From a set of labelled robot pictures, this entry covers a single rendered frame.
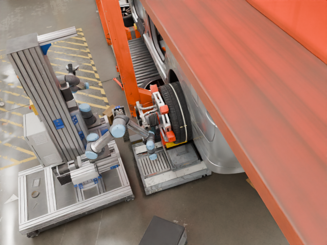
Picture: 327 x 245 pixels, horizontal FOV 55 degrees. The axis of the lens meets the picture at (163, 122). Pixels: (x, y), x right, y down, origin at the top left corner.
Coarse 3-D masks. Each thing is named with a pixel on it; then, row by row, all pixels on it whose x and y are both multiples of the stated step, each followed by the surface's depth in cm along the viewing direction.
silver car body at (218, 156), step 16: (128, 0) 509; (144, 16) 419; (144, 32) 462; (160, 48) 446; (160, 64) 403; (176, 64) 300; (192, 96) 274; (192, 112) 291; (208, 112) 248; (192, 128) 312; (208, 128) 255; (208, 144) 269; (224, 144) 251; (208, 160) 287; (224, 160) 267
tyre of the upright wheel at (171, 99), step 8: (160, 88) 329; (168, 88) 323; (176, 88) 321; (168, 96) 315; (168, 104) 312; (176, 104) 312; (184, 104) 312; (176, 112) 310; (184, 112) 312; (176, 120) 311; (184, 120) 313; (176, 128) 314; (184, 128) 316; (176, 136) 320; (184, 136) 325
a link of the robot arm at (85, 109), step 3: (81, 105) 341; (84, 105) 341; (87, 105) 341; (81, 108) 337; (84, 108) 337; (87, 108) 339; (90, 108) 342; (81, 111) 339; (84, 111) 338; (87, 111) 339; (90, 111) 343; (84, 114) 341; (87, 114) 342; (90, 114) 344; (84, 117) 345; (87, 117) 344
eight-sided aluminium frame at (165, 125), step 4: (156, 92) 330; (152, 96) 344; (156, 96) 330; (160, 96) 325; (152, 100) 354; (156, 100) 321; (160, 100) 323; (160, 104) 316; (160, 112) 317; (164, 120) 315; (168, 120) 315; (160, 124) 365; (164, 124) 315; (168, 124) 315; (160, 128) 362; (164, 128) 317; (168, 128) 323; (164, 136) 352; (164, 140) 349
